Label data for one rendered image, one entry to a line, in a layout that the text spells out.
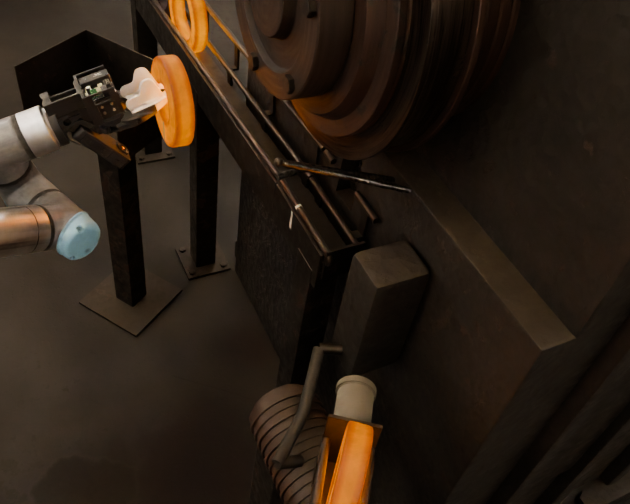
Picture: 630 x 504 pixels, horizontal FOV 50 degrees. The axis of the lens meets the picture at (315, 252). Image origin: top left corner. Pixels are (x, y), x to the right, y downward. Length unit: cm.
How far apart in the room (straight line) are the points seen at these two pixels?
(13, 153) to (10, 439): 81
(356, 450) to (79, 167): 174
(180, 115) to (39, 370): 93
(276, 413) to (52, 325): 94
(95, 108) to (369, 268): 50
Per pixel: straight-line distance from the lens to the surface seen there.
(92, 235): 114
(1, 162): 117
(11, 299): 201
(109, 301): 194
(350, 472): 82
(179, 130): 115
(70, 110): 115
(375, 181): 100
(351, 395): 97
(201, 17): 166
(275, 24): 89
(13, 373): 186
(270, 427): 113
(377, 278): 97
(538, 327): 89
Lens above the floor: 150
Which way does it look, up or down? 46 degrees down
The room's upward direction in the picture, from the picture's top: 11 degrees clockwise
